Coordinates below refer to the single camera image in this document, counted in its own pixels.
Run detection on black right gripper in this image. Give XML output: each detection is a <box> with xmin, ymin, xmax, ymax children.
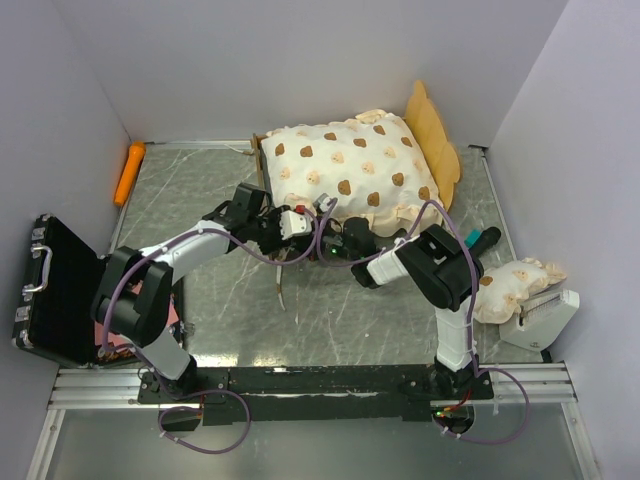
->
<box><xmin>296</xmin><ymin>215</ymin><xmax>359</xmax><ymax>263</ymax></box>

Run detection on bear print bed mattress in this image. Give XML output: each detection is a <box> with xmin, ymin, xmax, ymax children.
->
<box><xmin>224</xmin><ymin>108</ymin><xmax>447</xmax><ymax>311</ymax></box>

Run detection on wooden pet bed frame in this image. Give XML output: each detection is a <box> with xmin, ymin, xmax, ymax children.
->
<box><xmin>242</xmin><ymin>79</ymin><xmax>464</xmax><ymax>266</ymax></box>

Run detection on small bear print pillow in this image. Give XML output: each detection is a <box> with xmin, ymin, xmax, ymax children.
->
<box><xmin>473</xmin><ymin>258</ymin><xmax>567</xmax><ymax>325</ymax></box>

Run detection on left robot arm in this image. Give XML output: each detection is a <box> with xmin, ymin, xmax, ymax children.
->
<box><xmin>91</xmin><ymin>183</ymin><xmax>319</xmax><ymax>402</ymax></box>

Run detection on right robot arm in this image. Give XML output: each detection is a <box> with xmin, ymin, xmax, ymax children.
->
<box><xmin>315</xmin><ymin>218</ymin><xmax>501</xmax><ymax>399</ymax></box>

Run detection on orange plastic carrot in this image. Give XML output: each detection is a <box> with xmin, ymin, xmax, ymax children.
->
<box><xmin>113</xmin><ymin>142</ymin><xmax>146</xmax><ymax>207</ymax></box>

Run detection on pink paper sheets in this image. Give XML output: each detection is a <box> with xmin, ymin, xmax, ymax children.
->
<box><xmin>94</xmin><ymin>296</ymin><xmax>183</xmax><ymax>364</ymax></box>

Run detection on white lint roller box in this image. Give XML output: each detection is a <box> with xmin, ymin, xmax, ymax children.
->
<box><xmin>499</xmin><ymin>289</ymin><xmax>580</xmax><ymax>352</ymax></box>

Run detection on black open carrying case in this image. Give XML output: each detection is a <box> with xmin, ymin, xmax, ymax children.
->
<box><xmin>11</xmin><ymin>213</ymin><xmax>186</xmax><ymax>370</ymax></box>

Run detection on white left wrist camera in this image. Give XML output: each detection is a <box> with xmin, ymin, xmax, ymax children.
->
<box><xmin>279</xmin><ymin>208</ymin><xmax>313</xmax><ymax>240</ymax></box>

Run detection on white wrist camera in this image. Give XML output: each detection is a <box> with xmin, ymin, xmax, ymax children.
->
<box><xmin>279</xmin><ymin>208</ymin><xmax>313</xmax><ymax>240</ymax></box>
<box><xmin>313</xmin><ymin>194</ymin><xmax>337</xmax><ymax>215</ymax></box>

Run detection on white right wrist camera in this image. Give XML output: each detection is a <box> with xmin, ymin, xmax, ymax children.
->
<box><xmin>313</xmin><ymin>194</ymin><xmax>337</xmax><ymax>215</ymax></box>

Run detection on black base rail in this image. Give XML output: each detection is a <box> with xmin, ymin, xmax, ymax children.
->
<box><xmin>138</xmin><ymin>364</ymin><xmax>494</xmax><ymax>426</ymax></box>

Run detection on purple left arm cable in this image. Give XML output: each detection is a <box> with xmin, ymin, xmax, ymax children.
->
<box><xmin>94</xmin><ymin>207</ymin><xmax>321</xmax><ymax>455</ymax></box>

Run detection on aluminium frame rail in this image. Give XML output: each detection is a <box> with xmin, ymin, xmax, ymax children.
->
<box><xmin>47</xmin><ymin>363</ymin><xmax>578</xmax><ymax>410</ymax></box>

